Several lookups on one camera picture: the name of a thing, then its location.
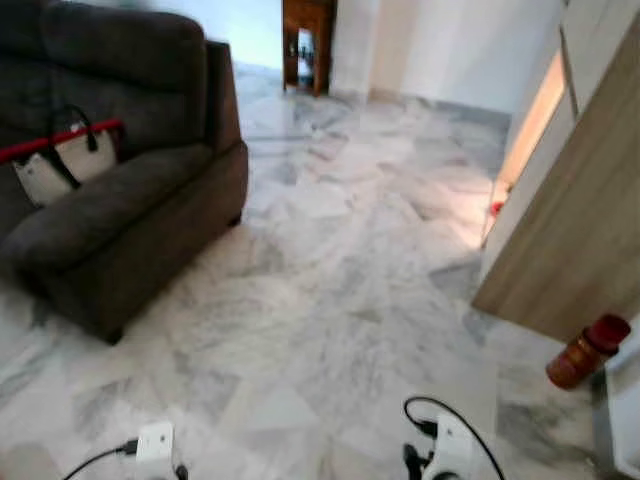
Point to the grey white low table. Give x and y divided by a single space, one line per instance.
622 420

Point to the dark grey fabric sofa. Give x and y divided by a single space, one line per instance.
120 215

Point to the light wood cabinet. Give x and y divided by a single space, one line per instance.
575 220

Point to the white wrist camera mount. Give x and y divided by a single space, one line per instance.
452 450
155 445

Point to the brown jar with red lid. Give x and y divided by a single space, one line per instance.
578 358

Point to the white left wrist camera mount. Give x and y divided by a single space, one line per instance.
155 445

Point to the small red object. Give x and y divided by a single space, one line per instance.
496 208

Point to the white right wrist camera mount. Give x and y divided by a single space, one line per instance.
452 450

